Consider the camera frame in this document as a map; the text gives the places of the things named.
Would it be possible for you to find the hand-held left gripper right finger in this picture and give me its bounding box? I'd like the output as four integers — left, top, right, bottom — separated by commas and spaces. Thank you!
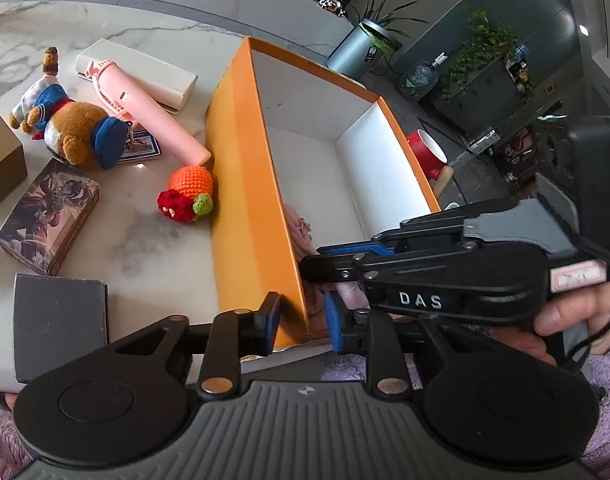
325, 291, 492, 402

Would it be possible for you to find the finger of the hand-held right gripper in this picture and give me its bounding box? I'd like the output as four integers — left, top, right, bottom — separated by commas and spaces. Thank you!
299, 240, 480, 286
316, 199, 520, 261

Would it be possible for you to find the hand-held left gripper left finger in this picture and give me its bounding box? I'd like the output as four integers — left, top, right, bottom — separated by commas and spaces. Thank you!
107, 291, 284, 402

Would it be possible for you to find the pink plush item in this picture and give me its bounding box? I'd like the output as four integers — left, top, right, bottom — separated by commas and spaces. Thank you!
284, 203, 372, 341

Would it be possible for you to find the orange cardboard box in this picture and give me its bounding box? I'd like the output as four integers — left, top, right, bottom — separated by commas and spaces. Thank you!
205, 36, 442, 352

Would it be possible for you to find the printed card box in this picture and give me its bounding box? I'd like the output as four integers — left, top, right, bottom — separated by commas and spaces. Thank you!
0, 157, 101, 277

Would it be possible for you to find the brown cardboard box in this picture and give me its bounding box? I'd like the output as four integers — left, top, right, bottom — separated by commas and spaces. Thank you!
0, 112, 27, 216

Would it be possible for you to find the person's right hand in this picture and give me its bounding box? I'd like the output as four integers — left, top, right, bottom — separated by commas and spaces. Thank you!
491, 280, 610, 366

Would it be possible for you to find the orange crochet toy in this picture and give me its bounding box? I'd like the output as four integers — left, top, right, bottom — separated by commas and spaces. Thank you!
157, 165, 216, 223

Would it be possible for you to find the dark cabinet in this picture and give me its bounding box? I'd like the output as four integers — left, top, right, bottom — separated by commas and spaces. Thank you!
431, 57, 537, 137

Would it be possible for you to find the large water jug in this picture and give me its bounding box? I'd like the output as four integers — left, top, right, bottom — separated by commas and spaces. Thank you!
399, 60, 440, 101

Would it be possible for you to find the grey cylindrical bin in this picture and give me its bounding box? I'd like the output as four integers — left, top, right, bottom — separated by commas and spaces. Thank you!
326, 19, 387, 80

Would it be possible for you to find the dark grey box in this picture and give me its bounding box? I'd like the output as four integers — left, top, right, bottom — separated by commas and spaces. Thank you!
12, 273, 110, 385

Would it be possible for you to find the trailing green plant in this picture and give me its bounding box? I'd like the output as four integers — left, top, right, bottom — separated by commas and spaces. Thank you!
439, 9, 519, 104

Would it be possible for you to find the long-leaf green plant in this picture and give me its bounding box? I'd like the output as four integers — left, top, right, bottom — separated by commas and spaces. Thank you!
346, 0, 430, 53

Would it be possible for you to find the pink handheld fan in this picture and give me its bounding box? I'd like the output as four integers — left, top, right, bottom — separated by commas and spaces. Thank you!
81, 59, 214, 167

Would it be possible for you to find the cream rectangular case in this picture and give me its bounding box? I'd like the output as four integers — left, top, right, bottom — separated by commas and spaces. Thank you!
75, 37, 200, 115

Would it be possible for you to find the plush bear toy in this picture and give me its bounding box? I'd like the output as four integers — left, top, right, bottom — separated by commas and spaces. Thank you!
8, 46, 132, 171

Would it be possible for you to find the purple fleece robe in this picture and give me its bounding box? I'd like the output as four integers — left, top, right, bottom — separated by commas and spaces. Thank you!
0, 352, 423, 480

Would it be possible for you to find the red mug with wooden handle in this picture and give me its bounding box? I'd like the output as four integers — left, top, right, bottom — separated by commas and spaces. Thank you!
405, 128, 456, 202

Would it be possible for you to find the blue keychain card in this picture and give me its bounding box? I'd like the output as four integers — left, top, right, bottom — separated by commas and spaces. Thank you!
118, 130, 164, 162

